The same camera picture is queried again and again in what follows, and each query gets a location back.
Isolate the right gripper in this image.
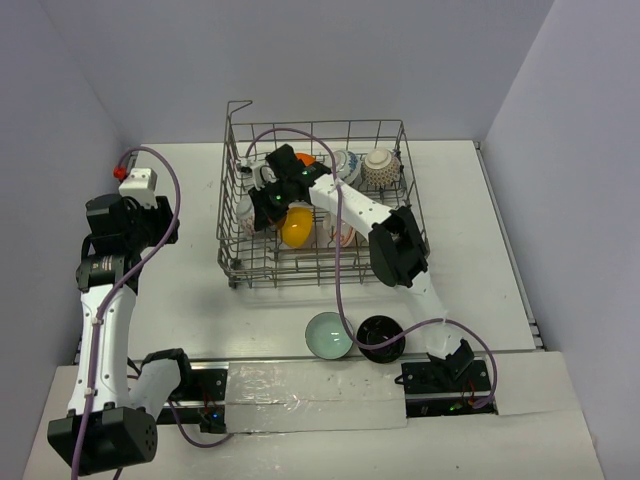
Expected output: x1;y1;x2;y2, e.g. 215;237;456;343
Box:
249;179;294;232

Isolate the blue triangle pattern bowl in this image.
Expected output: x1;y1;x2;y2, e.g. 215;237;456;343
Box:
236;196;256;236

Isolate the yellow-orange bowl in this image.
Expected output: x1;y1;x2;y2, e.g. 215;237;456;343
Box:
280;207;313;248

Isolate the grey wire dish rack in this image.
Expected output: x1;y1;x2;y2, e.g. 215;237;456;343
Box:
216;119;430;286

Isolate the orange white patterned bowl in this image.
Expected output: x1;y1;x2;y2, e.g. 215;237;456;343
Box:
322;213;357;247

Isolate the orange bowl white inside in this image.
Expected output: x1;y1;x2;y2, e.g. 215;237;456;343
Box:
296;152;316;166

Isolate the blue floral bowl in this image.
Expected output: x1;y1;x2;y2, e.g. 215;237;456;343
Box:
333;149;361;185

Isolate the grey patterned bowl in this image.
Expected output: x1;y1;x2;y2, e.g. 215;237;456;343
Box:
362;148;400;189

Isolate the light teal bowl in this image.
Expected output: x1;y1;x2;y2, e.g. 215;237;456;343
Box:
305;312;353;360

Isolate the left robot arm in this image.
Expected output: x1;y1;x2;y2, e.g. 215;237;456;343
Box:
47;194;196;479

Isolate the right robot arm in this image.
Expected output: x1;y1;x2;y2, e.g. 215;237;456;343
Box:
239;139;488;391

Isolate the black glossy bowl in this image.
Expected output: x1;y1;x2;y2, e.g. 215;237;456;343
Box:
356;315;406;364

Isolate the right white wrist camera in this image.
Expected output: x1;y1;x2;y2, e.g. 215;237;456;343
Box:
237;159;277;190

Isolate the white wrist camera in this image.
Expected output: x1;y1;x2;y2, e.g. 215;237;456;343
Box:
113;166;157;209
237;159;277;190

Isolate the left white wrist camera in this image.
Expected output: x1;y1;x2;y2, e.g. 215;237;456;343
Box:
113;166;157;209

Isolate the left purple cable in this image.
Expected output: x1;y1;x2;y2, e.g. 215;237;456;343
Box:
69;147;236;480

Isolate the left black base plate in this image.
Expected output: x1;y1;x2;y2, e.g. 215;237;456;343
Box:
130;362;230;434

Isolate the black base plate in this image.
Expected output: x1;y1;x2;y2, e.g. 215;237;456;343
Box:
130;362;230;434
394;359;497;418

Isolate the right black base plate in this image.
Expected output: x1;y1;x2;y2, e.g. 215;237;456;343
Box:
394;359;497;418

